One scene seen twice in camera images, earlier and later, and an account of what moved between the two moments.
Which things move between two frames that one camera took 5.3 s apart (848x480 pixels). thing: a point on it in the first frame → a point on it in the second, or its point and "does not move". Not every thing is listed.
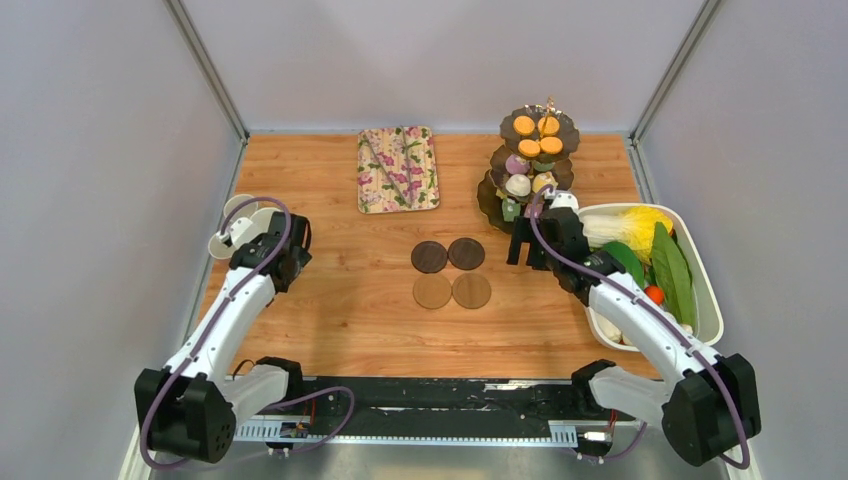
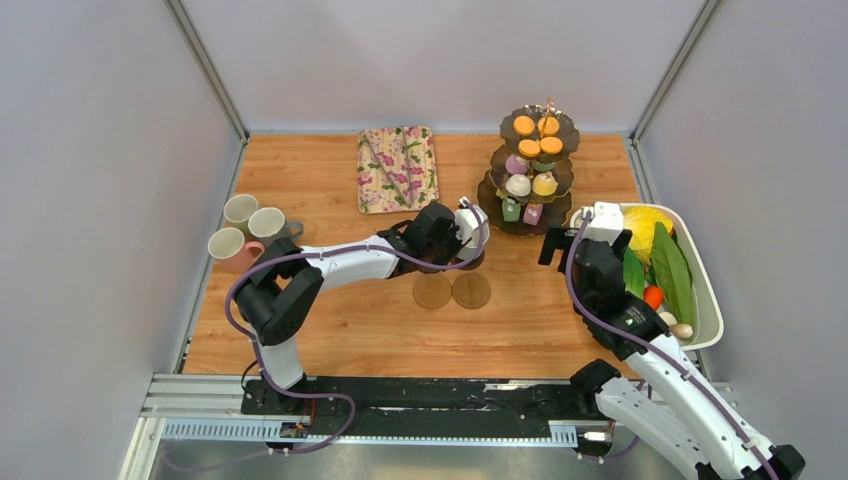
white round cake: (518, 184) does not move
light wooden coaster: (471, 290) does not move
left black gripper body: (301, 260) → (445, 251)
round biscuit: (551, 126) does not move
